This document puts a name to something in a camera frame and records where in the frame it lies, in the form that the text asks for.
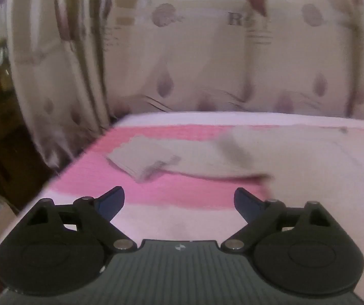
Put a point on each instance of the dark wooden cabinet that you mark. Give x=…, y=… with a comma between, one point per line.
x=0, y=139

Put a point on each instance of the beige small sweater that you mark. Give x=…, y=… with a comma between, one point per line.
x=296, y=155

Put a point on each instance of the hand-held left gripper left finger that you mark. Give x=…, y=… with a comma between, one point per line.
x=110, y=201

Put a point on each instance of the pink checked bed sheet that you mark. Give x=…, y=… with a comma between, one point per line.
x=83, y=178

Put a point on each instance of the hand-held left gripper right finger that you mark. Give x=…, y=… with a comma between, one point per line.
x=247, y=201

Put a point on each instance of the beige leaf print curtain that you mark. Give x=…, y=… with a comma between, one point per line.
x=207, y=66

